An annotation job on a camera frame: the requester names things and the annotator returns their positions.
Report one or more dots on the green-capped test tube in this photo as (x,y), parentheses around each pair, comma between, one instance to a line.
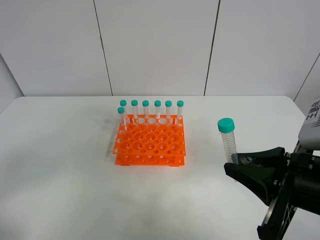
(226,127)

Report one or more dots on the front-left racked test tube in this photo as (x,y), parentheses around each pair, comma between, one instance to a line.
(123,117)

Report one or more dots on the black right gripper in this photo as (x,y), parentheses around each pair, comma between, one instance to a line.
(284,188)

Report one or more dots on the orange test tube rack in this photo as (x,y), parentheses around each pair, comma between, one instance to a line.
(150,142)

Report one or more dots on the row tube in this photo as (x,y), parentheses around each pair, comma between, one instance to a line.
(145,104)
(123,103)
(180,104)
(157,105)
(134,104)
(168,105)

